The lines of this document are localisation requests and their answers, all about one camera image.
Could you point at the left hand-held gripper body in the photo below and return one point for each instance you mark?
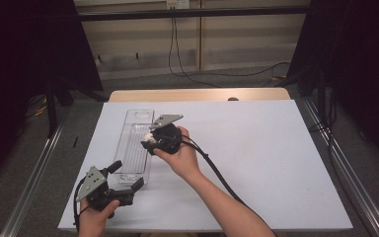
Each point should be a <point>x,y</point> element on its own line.
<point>100,192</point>

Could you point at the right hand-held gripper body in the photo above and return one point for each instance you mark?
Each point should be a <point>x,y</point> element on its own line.
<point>169,138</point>

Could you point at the clear plastic container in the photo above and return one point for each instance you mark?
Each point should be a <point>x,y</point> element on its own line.
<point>133,154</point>

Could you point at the person's right hand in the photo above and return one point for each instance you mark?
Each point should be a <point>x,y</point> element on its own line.
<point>184,158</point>

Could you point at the person's left hand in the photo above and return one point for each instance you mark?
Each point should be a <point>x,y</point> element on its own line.
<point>95,222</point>

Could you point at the wooden table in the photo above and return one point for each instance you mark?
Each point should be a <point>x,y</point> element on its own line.
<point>177,94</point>

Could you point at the small black floor piece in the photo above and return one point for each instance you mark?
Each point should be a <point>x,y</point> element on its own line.
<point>75,142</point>

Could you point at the black stand leg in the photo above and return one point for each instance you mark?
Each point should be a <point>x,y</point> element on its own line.
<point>52,112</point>

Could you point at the white table board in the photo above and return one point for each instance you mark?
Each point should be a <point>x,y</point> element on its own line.
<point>260,158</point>

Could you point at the black horizontal bar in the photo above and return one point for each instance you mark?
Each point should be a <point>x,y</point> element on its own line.
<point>194,14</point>

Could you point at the black curtain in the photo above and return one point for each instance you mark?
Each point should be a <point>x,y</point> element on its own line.
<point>19,65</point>
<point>358,65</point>

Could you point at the metal floor rail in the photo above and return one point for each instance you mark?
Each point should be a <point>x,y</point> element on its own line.
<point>29,184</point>
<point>352,177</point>

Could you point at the white wall outlet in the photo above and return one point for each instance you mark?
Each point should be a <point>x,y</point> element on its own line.
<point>177,4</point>

